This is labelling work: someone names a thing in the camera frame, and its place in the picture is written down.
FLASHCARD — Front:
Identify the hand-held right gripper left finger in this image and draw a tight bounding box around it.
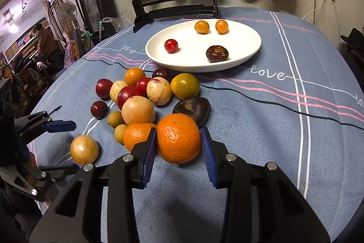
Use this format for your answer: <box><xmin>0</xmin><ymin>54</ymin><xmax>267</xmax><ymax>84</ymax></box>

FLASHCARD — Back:
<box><xmin>30</xmin><ymin>127</ymin><xmax>158</xmax><ymax>243</ymax></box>

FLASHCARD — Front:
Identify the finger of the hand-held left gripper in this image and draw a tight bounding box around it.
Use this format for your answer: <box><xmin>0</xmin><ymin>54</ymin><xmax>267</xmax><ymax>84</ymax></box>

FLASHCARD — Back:
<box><xmin>37</xmin><ymin>163</ymin><xmax>81</xmax><ymax>184</ymax></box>
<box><xmin>14</xmin><ymin>105</ymin><xmax>77</xmax><ymax>137</ymax></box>

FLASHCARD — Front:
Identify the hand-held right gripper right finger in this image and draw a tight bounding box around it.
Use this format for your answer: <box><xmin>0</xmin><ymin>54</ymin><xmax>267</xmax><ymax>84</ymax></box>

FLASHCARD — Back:
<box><xmin>200</xmin><ymin>127</ymin><xmax>332</xmax><ymax>243</ymax></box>

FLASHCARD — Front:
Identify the small orange mandarin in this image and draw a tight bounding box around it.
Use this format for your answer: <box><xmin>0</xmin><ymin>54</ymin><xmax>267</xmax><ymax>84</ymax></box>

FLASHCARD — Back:
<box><xmin>123</xmin><ymin>123</ymin><xmax>157</xmax><ymax>152</ymax></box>

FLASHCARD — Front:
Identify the yellow round fruit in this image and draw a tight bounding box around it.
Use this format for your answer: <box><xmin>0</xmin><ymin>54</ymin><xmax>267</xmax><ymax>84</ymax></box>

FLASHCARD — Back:
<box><xmin>70</xmin><ymin>135</ymin><xmax>100</xmax><ymax>166</ymax></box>

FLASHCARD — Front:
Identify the large orange mandarin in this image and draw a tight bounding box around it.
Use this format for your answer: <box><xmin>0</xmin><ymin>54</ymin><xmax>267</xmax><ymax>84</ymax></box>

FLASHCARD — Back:
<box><xmin>157</xmin><ymin>113</ymin><xmax>202</xmax><ymax>164</ymax></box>

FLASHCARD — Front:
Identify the tan longan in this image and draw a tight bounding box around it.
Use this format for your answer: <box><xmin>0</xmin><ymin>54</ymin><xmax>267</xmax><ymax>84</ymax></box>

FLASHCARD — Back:
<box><xmin>107</xmin><ymin>111</ymin><xmax>126</xmax><ymax>128</ymax></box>
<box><xmin>114</xmin><ymin>124</ymin><xmax>128</xmax><ymax>144</ymax></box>

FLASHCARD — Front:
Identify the small dark red plum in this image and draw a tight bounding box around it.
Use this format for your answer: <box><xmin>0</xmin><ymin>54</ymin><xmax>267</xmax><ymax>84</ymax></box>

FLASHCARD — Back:
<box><xmin>90</xmin><ymin>101</ymin><xmax>109</xmax><ymax>120</ymax></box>

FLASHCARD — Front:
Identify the large pale peach fruit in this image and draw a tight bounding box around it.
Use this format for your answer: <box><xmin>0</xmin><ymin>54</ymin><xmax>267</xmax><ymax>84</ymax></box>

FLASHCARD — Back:
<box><xmin>121</xmin><ymin>95</ymin><xmax>156</xmax><ymax>126</ymax></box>

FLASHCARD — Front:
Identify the large dark water chestnut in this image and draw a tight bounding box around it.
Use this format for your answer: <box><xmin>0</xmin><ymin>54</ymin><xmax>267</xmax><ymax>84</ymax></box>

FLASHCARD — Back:
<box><xmin>172</xmin><ymin>97</ymin><xmax>211</xmax><ymax>130</ymax></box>

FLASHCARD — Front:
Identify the small pale yellow fruit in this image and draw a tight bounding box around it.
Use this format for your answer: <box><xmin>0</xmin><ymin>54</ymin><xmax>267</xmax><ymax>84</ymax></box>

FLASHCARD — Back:
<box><xmin>110</xmin><ymin>80</ymin><xmax>128</xmax><ymax>102</ymax></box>

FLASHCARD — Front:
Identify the yellow-green tomato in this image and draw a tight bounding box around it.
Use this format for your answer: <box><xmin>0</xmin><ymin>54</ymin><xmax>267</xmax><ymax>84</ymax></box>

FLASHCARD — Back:
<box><xmin>171</xmin><ymin>73</ymin><xmax>200</xmax><ymax>100</ymax></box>

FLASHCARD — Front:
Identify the white oval plate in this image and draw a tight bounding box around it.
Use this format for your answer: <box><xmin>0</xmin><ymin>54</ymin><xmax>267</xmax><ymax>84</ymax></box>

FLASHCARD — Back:
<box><xmin>145</xmin><ymin>19</ymin><xmax>262</xmax><ymax>73</ymax></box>

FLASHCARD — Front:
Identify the pale striped pepino melon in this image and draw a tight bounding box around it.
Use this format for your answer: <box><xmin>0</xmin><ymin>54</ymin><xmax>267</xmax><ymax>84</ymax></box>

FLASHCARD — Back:
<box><xmin>146</xmin><ymin>77</ymin><xmax>173</xmax><ymax>106</ymax></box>

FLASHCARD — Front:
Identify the large red tomato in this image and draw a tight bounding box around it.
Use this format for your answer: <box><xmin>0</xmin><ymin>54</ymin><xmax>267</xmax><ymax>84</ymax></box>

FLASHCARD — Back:
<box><xmin>117</xmin><ymin>86</ymin><xmax>143</xmax><ymax>110</ymax></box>

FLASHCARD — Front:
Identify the dark purple plum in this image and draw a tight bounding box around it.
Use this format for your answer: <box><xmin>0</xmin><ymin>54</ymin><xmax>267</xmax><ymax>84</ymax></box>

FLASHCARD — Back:
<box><xmin>152</xmin><ymin>68</ymin><xmax>171</xmax><ymax>82</ymax></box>

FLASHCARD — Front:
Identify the small dark water chestnut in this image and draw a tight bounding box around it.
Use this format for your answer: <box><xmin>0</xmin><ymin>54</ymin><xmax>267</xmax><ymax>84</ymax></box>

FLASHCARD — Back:
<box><xmin>206</xmin><ymin>45</ymin><xmax>230</xmax><ymax>63</ymax></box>

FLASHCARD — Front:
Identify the clear plastic bag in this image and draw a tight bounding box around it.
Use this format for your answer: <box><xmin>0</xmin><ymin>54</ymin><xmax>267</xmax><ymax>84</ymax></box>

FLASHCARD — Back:
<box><xmin>101</xmin><ymin>17</ymin><xmax>123</xmax><ymax>41</ymax></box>

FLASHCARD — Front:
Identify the red cherry tomato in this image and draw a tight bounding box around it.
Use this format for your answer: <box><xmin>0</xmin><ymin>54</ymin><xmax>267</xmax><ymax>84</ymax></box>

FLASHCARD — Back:
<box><xmin>164</xmin><ymin>38</ymin><xmax>179</xmax><ymax>54</ymax></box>

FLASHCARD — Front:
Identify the white standing fan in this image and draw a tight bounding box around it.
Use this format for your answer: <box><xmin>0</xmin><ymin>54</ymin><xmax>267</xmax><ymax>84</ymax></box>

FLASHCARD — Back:
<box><xmin>58</xmin><ymin>0</ymin><xmax>78</xmax><ymax>33</ymax></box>

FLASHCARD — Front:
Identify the small orange tomato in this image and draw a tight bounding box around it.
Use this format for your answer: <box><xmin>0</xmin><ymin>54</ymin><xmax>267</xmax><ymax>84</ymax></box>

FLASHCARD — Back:
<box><xmin>215</xmin><ymin>19</ymin><xmax>229</xmax><ymax>34</ymax></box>
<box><xmin>195</xmin><ymin>20</ymin><xmax>210</xmax><ymax>34</ymax></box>

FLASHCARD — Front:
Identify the black hat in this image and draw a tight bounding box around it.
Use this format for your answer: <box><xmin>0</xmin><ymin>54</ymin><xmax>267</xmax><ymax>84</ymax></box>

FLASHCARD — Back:
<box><xmin>340</xmin><ymin>27</ymin><xmax>364</xmax><ymax>61</ymax></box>

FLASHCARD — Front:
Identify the white power cable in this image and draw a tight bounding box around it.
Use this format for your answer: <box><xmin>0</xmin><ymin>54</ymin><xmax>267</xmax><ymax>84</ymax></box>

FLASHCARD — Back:
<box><xmin>302</xmin><ymin>0</ymin><xmax>326</xmax><ymax>24</ymax></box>

